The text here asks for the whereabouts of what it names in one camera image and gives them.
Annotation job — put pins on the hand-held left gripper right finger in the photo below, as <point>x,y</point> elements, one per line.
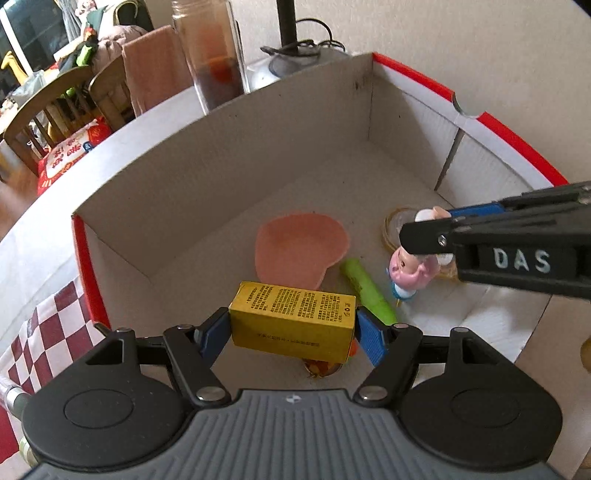
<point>371,339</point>

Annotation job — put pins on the metal keyring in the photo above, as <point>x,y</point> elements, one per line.
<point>384,230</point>

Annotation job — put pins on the glass balcony door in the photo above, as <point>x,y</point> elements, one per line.
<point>32,27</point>

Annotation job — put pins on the green marker pen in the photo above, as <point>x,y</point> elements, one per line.
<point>369,290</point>

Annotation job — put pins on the glass tumbler with drink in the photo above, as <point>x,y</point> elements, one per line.
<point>212,55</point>

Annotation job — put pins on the sofa with cushions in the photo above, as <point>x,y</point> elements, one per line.
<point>134,14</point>

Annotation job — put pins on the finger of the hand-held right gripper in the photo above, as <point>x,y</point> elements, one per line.
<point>425,235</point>
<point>475,211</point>

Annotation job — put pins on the bright green garment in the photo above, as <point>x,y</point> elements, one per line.
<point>87,53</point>

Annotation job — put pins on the yellow giraffe toy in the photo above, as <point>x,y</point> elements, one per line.
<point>11,64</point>

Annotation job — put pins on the red cardboard box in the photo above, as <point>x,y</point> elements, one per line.
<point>277,161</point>

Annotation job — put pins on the pink towel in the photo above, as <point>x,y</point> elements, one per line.
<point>157,69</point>

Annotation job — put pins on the red printed bag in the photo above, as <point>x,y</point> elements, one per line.
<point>69,152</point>

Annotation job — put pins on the pink pig figurine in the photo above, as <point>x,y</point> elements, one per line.
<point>411,272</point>

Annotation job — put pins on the small yellow carton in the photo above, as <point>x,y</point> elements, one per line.
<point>291,318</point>

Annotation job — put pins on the grey desk lamp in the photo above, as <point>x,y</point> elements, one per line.
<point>285,23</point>

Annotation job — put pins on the pink heart-shaped dish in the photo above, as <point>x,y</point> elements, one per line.
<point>295,249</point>

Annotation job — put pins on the grey quilted coat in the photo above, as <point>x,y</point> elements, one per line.
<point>117,39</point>

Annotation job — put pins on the clear jar with green lid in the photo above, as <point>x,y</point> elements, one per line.
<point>25,450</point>

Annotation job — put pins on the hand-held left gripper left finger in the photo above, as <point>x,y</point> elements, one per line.
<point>214,337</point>

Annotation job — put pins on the silver tube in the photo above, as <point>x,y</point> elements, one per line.
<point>14,394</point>

